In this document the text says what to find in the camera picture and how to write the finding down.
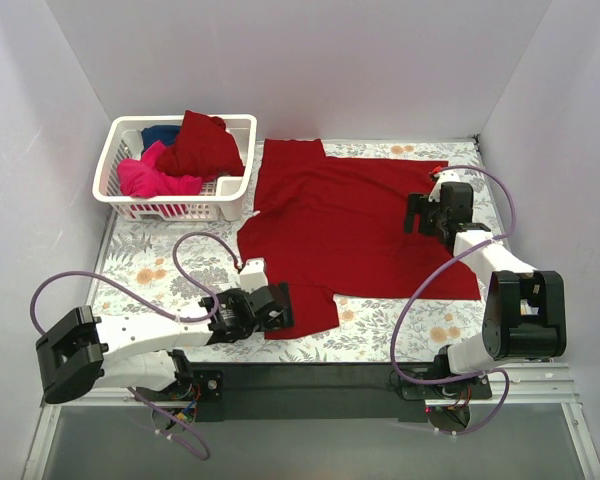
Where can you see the blue shirt in basket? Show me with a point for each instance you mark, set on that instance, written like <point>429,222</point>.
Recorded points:
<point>166,134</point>

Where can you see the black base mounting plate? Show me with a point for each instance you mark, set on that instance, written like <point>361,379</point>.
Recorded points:
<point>308,391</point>

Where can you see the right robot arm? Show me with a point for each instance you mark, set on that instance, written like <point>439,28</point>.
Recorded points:
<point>524,316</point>

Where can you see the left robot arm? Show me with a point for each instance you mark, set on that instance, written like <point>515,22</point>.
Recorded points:
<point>83,351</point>

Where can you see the dark red shirt in basket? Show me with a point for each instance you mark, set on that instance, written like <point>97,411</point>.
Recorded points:
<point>203,148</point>

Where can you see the floral patterned table mat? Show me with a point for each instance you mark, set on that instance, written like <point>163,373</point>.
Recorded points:
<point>139,256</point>

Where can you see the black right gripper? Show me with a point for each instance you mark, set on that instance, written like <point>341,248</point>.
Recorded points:
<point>425,215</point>

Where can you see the aluminium frame rail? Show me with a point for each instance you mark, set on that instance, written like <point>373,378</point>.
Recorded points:
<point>532,427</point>

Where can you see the white plastic laundry basket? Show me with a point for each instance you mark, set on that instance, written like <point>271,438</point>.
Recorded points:
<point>221,197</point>

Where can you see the red t shirt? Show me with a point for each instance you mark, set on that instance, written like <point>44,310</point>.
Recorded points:
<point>329,226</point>

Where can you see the pink shirt in basket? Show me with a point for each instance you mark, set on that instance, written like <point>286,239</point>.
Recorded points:
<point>141,179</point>

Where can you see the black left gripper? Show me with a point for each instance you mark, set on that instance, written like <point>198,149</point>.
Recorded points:
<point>272,310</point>

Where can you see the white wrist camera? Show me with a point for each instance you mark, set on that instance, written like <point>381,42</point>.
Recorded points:
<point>253,275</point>
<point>440,176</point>

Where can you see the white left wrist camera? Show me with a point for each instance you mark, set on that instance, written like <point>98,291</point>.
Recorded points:
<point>253,275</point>

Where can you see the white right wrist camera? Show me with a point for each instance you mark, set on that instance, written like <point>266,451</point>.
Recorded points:
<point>440,176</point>

